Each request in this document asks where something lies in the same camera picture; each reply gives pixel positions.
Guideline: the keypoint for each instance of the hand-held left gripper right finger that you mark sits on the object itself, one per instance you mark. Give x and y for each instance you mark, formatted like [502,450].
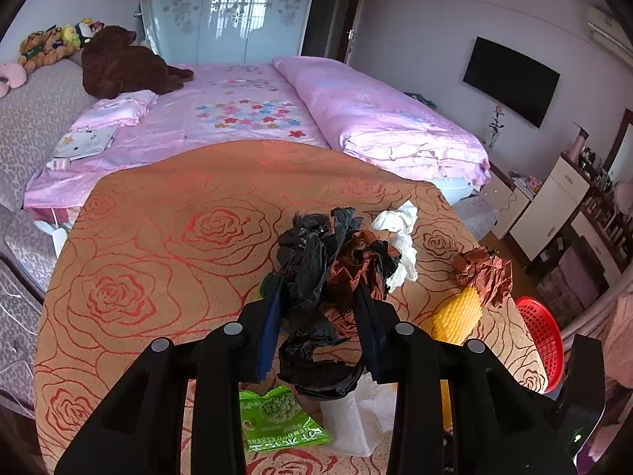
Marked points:
[368,326]

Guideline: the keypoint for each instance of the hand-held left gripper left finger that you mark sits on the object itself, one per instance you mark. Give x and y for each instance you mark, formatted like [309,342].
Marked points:
[269,326]

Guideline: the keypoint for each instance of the red plastic basket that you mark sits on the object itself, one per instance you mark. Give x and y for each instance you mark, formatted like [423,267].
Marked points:
[544,336]

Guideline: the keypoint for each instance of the brown paper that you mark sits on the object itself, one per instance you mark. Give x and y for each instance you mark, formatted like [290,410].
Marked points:
[346,267]

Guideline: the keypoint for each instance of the black plastic bag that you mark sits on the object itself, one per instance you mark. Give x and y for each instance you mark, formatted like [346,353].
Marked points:
[306,257]

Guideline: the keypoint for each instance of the white tissue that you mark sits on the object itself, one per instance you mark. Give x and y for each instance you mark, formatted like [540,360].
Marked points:
[403,252]

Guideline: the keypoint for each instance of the pink garment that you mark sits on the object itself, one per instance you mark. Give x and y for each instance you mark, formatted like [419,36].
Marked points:
[618,346]

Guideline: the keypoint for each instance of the green snack packet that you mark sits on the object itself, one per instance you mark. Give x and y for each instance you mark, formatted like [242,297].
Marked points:
[282,410]

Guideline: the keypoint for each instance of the yellow bumpy foam piece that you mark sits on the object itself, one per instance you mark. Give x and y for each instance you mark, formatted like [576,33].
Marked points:
[457,314]

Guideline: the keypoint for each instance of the white plastic bag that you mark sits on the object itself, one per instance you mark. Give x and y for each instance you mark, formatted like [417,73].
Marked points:
[351,415]

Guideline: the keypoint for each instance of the brown plastic bag at edge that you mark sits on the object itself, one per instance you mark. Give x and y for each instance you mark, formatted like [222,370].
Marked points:
[487,272]

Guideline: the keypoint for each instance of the orange rose-print cloth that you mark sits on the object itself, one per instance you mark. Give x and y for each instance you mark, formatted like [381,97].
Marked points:
[148,257]

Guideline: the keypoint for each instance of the white cabinet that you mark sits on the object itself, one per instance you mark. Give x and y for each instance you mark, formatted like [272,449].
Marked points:
[549,208]

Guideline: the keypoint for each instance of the small bedside cabinet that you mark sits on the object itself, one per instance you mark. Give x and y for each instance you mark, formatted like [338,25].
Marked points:
[507,203]

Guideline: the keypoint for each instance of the folded pink quilt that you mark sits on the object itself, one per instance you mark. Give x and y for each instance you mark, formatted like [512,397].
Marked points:
[376,118]

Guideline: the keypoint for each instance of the pink floral bedsheet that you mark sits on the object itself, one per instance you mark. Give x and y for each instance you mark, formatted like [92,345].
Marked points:
[237,104]

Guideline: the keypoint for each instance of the pink bottle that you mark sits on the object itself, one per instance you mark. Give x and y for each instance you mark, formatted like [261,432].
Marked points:
[577,146]

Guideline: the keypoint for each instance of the artificial rose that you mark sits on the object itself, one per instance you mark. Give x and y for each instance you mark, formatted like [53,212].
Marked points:
[495,121]

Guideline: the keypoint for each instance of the grey patterned bedside bench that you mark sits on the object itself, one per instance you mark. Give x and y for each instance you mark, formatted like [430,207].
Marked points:
[20,307]

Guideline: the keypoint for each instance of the white star-print cloth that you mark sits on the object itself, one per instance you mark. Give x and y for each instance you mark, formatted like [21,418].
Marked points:
[86,141]

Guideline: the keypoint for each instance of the pink pillow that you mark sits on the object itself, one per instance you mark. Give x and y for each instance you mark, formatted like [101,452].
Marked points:
[116,109]

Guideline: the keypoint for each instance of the large brown teddy bear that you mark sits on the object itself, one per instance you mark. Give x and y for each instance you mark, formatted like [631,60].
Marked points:
[123,64]

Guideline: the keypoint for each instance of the brown door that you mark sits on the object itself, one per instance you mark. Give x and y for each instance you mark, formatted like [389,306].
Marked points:
[336,20]

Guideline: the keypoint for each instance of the grey patterned headboard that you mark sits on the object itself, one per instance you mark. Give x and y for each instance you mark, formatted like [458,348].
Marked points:
[34,118]

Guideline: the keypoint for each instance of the flower-print glass wardrobe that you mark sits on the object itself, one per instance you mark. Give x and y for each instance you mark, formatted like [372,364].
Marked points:
[227,10]

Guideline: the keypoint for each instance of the penguin plush toy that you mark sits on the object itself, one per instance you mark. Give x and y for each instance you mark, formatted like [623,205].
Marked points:
[88,28]

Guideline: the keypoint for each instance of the white air conditioner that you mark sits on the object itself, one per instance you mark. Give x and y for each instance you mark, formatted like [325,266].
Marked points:
[611,32]

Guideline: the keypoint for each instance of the yellow green plush toy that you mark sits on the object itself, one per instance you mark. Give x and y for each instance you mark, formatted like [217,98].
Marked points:
[70,34]

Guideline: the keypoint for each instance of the pink plush toy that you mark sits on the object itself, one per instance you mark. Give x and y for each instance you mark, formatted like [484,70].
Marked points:
[12,76]

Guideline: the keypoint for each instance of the brown plush toy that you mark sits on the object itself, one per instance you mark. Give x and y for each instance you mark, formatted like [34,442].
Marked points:
[42,47]

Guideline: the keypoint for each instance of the black wall television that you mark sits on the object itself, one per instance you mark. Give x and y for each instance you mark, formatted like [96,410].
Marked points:
[512,81]

